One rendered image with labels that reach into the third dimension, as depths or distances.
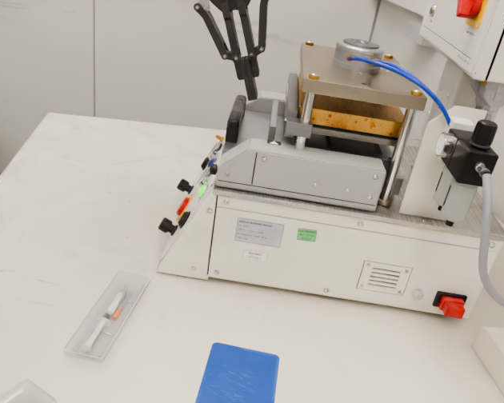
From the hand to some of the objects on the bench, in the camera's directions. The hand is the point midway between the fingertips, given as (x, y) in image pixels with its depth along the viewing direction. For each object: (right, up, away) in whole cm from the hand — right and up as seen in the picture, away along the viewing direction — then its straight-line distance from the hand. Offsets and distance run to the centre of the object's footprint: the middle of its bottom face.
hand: (249, 77), depth 86 cm
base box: (+12, -30, +13) cm, 35 cm away
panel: (-15, -24, +14) cm, 32 cm away
